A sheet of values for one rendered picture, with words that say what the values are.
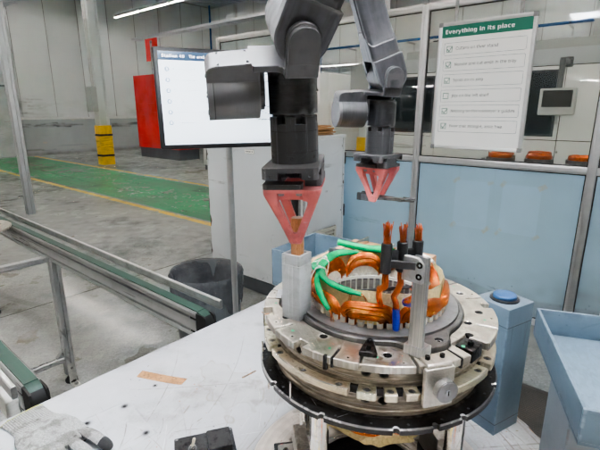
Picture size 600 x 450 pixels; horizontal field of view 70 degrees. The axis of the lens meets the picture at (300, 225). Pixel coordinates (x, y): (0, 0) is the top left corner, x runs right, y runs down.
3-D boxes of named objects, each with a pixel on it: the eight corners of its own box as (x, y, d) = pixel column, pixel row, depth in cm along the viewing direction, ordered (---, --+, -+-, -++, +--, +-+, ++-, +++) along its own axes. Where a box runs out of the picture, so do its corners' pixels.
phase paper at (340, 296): (316, 311, 57) (316, 279, 56) (322, 306, 58) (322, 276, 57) (371, 327, 53) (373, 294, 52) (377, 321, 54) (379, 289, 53)
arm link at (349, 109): (405, 66, 80) (387, 64, 88) (346, 63, 77) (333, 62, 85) (397, 131, 84) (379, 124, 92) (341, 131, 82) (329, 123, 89)
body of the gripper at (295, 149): (261, 185, 49) (257, 117, 46) (276, 168, 58) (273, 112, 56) (319, 184, 48) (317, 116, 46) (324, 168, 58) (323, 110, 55)
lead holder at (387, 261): (378, 273, 47) (379, 243, 46) (392, 262, 50) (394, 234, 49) (412, 280, 45) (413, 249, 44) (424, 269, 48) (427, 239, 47)
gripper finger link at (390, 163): (354, 201, 91) (355, 156, 89) (369, 195, 97) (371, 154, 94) (383, 205, 87) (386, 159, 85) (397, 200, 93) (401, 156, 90)
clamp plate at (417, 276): (421, 285, 45) (423, 259, 45) (400, 279, 47) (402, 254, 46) (423, 283, 46) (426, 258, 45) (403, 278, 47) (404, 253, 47)
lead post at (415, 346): (423, 361, 47) (431, 260, 44) (402, 352, 49) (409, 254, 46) (430, 354, 49) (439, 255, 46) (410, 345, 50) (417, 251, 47)
